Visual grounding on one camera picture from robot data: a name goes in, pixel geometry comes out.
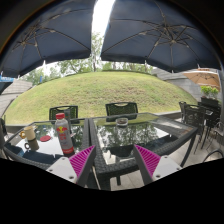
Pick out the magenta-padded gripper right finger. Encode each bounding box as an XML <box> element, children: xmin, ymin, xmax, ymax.
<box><xmin>132</xmin><ymin>143</ymin><xmax>184</xmax><ymax>186</ymax></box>

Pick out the tan patio umbrella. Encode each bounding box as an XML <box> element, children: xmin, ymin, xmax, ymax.
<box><xmin>182</xmin><ymin>68</ymin><xmax>221</xmax><ymax>89</ymax></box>

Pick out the cream cup with yellow handle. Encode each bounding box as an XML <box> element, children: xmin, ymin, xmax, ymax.
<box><xmin>18</xmin><ymin>125</ymin><xmax>37</xmax><ymax>142</ymax></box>

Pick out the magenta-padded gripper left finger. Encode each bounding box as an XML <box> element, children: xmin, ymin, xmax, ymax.
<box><xmin>46</xmin><ymin>145</ymin><xmax>97</xmax><ymax>188</ymax></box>

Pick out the group of black patio chairs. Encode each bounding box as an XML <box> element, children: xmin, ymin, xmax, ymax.
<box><xmin>178</xmin><ymin>100</ymin><xmax>224</xmax><ymax>152</ymax></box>

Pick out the small glass ashtray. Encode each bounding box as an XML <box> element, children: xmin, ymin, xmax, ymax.
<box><xmin>115</xmin><ymin>117</ymin><xmax>130</xmax><ymax>128</ymax></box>

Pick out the flat round red coaster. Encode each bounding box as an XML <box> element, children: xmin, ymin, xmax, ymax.
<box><xmin>39</xmin><ymin>134</ymin><xmax>53</xmax><ymax>143</ymax></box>

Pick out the dark planter with green plant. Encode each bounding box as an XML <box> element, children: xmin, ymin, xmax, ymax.
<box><xmin>199</xmin><ymin>85</ymin><xmax>221</xmax><ymax>108</ymax></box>

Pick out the black wicker chair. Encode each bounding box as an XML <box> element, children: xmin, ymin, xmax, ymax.
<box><xmin>48</xmin><ymin>105</ymin><xmax>80</xmax><ymax>121</ymax></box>
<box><xmin>105</xmin><ymin>101</ymin><xmax>140</xmax><ymax>117</ymax></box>

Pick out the blue-trimmed patio umbrella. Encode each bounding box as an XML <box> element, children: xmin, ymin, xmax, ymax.
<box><xmin>0</xmin><ymin>75</ymin><xmax>16</xmax><ymax>95</ymax></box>

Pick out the navy patio umbrella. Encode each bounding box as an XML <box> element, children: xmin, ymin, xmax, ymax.
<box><xmin>0</xmin><ymin>0</ymin><xmax>98</xmax><ymax>79</ymax></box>
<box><xmin>99</xmin><ymin>0</ymin><xmax>223</xmax><ymax>74</ymax></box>

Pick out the clear red-capped drink bottle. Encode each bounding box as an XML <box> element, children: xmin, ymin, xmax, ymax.
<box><xmin>54</xmin><ymin>112</ymin><xmax>76</xmax><ymax>157</ymax></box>

